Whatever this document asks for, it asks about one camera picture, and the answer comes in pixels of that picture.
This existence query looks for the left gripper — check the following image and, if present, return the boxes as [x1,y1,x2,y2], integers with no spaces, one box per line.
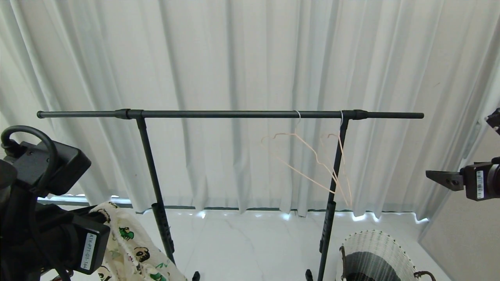
[35,205,111,276]

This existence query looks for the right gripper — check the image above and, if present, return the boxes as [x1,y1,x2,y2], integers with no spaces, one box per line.
[425,157,500,202]

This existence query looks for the cream printed garment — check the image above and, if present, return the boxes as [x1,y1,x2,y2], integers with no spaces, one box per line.
[89,201,189,281]

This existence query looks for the pink clothes hanger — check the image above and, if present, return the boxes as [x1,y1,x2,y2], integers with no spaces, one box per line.
[320,111,353,208]
[261,110,337,194]

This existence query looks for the white laundry basket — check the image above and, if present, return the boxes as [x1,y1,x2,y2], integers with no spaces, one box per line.
[335,230,437,281]

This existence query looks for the black clothes rack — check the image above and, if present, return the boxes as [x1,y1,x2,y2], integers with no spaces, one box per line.
[36,108,425,281]

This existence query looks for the white curtain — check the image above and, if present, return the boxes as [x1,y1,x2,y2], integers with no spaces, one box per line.
[0,0,500,221]

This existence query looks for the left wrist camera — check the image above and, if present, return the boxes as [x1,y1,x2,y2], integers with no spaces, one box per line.
[10,139,92,197]

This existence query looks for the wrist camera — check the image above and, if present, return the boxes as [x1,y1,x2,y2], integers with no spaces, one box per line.
[10,139,92,197]
[484,108,500,136]

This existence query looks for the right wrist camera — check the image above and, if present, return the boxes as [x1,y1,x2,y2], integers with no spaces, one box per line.
[484,108,500,136]

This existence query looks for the black cable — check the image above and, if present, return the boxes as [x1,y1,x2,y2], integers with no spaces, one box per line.
[0,125,73,281]

